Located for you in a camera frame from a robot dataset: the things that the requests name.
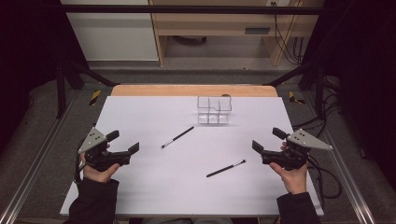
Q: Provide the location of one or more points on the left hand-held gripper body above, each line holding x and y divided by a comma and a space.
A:
99, 157

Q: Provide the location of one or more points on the white board sheet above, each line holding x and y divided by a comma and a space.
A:
186, 186

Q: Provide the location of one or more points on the wooden table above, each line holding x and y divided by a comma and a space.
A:
171, 90

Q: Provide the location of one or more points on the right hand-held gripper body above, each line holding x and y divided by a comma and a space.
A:
294, 157

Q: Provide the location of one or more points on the aluminium floor rail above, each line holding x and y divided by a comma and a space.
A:
345, 174
37, 161

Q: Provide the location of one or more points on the black metal stand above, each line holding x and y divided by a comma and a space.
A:
60, 90
319, 90

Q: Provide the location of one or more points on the person's right hand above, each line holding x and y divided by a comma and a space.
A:
294, 180

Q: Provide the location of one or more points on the black horizontal frame bar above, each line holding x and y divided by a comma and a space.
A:
186, 9

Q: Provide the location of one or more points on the grey label on desk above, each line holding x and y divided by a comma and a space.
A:
257, 30

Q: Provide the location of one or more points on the yellow clamp right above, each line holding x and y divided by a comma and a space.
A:
292, 97

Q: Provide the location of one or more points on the light wooden desk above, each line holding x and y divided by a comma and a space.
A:
218, 23

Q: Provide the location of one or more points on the yellow clamp left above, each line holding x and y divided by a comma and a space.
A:
95, 97

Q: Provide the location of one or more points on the person's left hand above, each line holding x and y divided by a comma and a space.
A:
98, 175

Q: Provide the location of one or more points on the white cabinet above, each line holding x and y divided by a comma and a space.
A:
115, 37

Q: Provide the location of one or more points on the clear plastic organizer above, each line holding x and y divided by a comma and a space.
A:
214, 117

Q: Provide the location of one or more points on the yellow clamp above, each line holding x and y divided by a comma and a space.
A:
95, 97
292, 97

